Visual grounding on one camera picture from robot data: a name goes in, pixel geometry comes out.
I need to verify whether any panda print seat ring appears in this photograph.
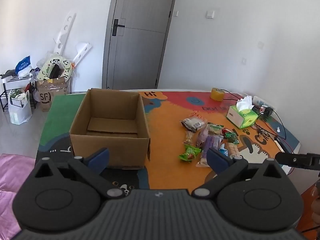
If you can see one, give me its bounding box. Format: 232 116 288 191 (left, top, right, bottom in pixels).
37 56 73 82

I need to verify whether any small dark keychain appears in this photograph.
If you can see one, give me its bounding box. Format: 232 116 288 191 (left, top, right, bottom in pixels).
255 125 269 137

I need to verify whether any clear wafer packet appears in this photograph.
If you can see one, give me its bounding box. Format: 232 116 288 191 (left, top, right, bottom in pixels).
195 152 209 168

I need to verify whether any short white holed board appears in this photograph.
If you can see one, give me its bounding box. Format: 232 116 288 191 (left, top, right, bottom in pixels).
72 42 92 67

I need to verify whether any grey door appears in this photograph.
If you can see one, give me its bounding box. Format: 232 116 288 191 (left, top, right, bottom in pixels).
102 0 180 90

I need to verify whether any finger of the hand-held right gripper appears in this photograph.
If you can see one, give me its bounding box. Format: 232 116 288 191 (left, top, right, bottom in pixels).
274 152 320 172

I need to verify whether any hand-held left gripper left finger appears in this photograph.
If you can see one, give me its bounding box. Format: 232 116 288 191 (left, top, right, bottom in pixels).
33 148 125 198

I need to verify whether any blue plastic bag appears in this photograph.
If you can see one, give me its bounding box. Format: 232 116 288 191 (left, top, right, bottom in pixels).
15 55 31 73

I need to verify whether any white plastic shopping bag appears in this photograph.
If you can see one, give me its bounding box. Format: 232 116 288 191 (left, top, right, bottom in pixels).
9 89 33 125

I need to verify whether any yellow tape roll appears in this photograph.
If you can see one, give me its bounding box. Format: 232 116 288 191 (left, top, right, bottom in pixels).
210 87 224 102

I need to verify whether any clear bread packet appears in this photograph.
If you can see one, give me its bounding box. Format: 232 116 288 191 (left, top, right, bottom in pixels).
180 117 206 133

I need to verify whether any black cable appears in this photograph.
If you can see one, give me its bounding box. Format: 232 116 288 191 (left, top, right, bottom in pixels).
221 89 288 140

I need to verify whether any tall white holed board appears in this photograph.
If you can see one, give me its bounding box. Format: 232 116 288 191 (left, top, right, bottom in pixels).
53 10 76 55

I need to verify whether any purple snack packet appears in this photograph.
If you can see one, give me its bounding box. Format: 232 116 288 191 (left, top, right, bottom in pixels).
204 134 224 155

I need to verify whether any black pouch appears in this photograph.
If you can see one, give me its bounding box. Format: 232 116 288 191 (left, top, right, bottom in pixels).
49 64 64 79

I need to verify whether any white power strip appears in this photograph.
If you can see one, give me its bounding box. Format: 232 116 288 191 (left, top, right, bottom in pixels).
252 96 275 110

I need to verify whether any dark green candy packet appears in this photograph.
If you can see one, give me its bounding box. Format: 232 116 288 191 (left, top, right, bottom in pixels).
225 132 240 144

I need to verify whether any green cracker packet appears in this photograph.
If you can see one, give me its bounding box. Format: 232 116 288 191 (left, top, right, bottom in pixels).
207 122 224 135

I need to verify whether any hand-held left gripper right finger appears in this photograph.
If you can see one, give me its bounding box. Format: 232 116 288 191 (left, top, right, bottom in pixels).
191 147 288 198

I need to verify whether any bright green snack packet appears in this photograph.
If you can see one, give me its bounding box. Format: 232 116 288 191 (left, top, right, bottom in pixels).
178 144 202 162

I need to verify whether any black door handle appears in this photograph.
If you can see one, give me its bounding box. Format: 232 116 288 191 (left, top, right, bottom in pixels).
112 19 125 36

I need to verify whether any pale lilac snack packet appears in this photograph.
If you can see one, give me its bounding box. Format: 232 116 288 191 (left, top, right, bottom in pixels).
195 126 209 147

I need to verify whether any colourful printed table mat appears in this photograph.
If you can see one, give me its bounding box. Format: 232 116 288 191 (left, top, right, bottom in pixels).
36 89 302 190

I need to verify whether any pink blanket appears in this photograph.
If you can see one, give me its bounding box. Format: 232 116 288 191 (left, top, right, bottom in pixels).
0 154 37 240

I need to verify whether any person's right hand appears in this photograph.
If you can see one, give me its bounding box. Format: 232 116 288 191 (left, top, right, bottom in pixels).
310 181 320 225

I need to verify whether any taped brown cardboard box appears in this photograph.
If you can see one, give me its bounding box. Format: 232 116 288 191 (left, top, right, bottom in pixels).
35 76 67 112

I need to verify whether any green tissue box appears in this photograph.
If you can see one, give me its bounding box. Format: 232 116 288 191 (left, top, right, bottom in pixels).
226 96 259 130

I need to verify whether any clear biscuit packet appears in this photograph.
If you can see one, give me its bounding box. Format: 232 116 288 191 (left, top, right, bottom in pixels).
225 142 242 158

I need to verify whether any black shoe rack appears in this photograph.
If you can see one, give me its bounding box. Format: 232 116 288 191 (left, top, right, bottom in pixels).
0 74 38 112

